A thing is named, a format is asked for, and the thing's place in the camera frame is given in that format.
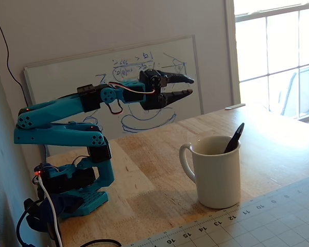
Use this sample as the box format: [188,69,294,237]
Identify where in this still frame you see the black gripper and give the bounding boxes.
[139,68,195,112]

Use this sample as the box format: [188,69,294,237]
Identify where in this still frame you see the dark blue ballpoint pen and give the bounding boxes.
[223,122,245,154]

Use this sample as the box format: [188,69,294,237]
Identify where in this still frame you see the white ceramic mug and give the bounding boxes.
[179,135,242,209]

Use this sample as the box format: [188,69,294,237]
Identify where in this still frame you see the whiteboard with blue drawings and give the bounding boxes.
[23,35,203,157]

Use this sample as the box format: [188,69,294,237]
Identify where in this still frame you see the white framed window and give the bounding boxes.
[233,0,309,127]

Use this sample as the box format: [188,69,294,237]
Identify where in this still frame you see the dark blue table clamp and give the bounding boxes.
[24,194,84,232]

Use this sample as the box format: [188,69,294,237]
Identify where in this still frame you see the grey gridded cutting mat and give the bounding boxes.
[123,173,309,247]

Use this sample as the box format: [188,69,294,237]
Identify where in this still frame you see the thin black cable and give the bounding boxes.
[83,238,123,247]

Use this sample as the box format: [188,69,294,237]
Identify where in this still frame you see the black wall cable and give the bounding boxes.
[0,0,48,157]

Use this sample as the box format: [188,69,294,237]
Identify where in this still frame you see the white usb cable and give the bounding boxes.
[37,176,64,247]

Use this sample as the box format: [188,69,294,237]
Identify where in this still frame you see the dark blue cable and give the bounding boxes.
[16,199,42,247]

